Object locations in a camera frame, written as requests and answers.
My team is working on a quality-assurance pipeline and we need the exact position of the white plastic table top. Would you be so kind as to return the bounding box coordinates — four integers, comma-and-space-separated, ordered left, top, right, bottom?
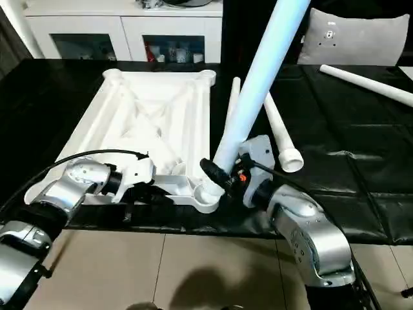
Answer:
24, 68, 223, 214

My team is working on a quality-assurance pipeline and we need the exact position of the white plastic table leg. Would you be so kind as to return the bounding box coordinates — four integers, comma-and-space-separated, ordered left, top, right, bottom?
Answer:
225, 76, 242, 140
201, 0, 312, 198
319, 63, 413, 108
263, 93, 305, 174

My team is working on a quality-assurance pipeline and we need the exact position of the black padded mat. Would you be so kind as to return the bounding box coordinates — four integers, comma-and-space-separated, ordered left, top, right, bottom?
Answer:
0, 57, 413, 245

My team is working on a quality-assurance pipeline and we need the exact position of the white cabinet with glass doors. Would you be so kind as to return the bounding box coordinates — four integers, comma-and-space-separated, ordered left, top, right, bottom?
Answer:
21, 0, 224, 65

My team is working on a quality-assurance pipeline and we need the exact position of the dark round object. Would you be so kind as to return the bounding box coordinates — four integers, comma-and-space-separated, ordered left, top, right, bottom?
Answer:
163, 0, 224, 7

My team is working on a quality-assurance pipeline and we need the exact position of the grey pillow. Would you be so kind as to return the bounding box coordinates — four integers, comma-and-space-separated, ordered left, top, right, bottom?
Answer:
296, 8, 409, 66

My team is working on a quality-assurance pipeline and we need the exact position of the grey curtain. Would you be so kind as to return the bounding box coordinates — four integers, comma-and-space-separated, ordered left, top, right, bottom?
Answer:
0, 6, 34, 83

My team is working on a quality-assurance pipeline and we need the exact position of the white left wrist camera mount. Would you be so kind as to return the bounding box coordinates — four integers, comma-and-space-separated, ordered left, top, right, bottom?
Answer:
113, 157, 156, 205

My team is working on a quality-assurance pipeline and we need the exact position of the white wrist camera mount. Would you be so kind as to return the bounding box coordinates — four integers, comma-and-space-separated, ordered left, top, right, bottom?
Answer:
113, 157, 156, 205
237, 134, 276, 208

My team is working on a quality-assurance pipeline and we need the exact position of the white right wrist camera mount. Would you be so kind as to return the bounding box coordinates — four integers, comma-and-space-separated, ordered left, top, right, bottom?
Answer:
237, 134, 276, 208

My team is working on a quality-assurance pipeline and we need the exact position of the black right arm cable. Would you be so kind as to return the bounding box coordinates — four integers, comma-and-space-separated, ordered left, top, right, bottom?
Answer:
247, 160, 380, 310

